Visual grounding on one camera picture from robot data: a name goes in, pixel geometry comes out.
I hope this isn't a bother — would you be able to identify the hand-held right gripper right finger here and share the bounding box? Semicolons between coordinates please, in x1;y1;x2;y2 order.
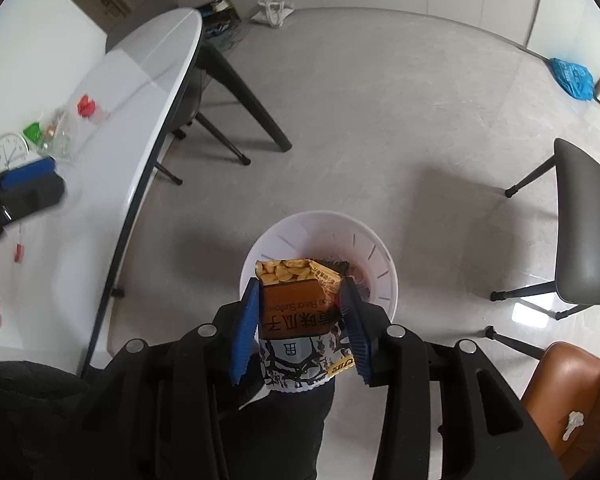
339;276;566;480

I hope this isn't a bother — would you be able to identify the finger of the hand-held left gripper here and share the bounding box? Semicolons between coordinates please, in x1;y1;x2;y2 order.
0;156;57;191
0;174;67;222

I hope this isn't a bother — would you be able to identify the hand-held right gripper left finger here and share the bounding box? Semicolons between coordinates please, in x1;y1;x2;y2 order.
32;277;261;480

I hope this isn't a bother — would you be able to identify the brown snack packet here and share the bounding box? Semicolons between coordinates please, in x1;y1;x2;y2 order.
255;257;357;393

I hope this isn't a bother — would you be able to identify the white round waste bin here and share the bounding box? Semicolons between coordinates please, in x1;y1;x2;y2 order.
239;211;400;341

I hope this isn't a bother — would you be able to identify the white round clock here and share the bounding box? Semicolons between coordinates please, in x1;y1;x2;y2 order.
0;132;30;174

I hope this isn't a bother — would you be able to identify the clear plastic bag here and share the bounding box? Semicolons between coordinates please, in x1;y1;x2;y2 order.
37;107;79;161

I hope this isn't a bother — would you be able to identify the white table with black legs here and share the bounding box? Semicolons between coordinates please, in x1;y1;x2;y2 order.
0;7;293;378

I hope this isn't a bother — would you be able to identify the grey chair with black legs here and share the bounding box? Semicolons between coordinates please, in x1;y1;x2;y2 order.
105;0;253;186
490;137;600;321

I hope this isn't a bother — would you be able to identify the brown leather chair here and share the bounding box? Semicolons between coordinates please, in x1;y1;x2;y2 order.
484;325;600;480

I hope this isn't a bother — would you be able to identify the white crumpled tissue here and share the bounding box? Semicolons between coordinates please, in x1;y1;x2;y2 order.
562;411;586;442

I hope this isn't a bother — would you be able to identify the shoe shelf with shoes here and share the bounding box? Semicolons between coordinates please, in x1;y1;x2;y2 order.
195;0;242;37

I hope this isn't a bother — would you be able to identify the white tote bag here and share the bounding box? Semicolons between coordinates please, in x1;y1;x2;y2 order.
251;0;296;29

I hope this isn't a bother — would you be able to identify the blue plastic bag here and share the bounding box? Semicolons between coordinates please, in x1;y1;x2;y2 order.
545;57;595;101

